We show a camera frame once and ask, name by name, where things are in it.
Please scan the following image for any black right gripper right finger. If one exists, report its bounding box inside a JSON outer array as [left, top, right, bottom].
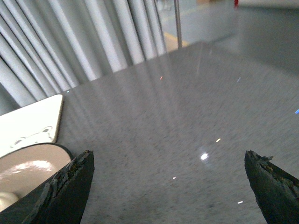
[[244, 150, 299, 224]]

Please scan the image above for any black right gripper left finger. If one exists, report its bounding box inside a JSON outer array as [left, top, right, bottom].
[[0, 150, 94, 224]]

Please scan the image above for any beige plate with black rim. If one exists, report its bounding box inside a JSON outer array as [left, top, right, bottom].
[[0, 143, 73, 199]]

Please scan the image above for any white steamed bun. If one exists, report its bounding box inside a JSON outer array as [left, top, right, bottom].
[[0, 192, 19, 212]]

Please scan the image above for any white rectangular tray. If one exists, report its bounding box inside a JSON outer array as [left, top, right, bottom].
[[0, 94, 64, 157]]

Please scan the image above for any grey pleated curtain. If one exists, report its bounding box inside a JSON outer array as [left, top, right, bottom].
[[0, 0, 166, 114]]

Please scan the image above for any grey metal pole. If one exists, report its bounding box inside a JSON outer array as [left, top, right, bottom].
[[174, 0, 182, 49]]

